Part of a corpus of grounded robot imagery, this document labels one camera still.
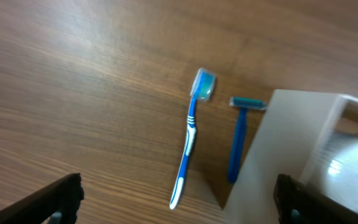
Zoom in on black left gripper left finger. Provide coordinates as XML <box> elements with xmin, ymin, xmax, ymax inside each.
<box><xmin>0</xmin><ymin>173</ymin><xmax>84</xmax><ymax>224</ymax></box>

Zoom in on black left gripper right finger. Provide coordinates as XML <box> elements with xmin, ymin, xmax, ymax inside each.
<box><xmin>273</xmin><ymin>174</ymin><xmax>358</xmax><ymax>224</ymax></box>

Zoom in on cotton swab tub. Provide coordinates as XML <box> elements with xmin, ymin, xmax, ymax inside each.
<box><xmin>307</xmin><ymin>131</ymin><xmax>358</xmax><ymax>213</ymax></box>

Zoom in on white cardboard box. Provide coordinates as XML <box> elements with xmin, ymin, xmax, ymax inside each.
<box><xmin>224</xmin><ymin>90</ymin><xmax>358</xmax><ymax>223</ymax></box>

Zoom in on blue disposable razor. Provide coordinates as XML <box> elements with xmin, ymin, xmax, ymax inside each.
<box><xmin>227</xmin><ymin>96</ymin><xmax>267</xmax><ymax>184</ymax></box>

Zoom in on blue white toothbrush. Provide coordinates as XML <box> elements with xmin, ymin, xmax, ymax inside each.
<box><xmin>169</xmin><ymin>68</ymin><xmax>216</xmax><ymax>210</ymax></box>

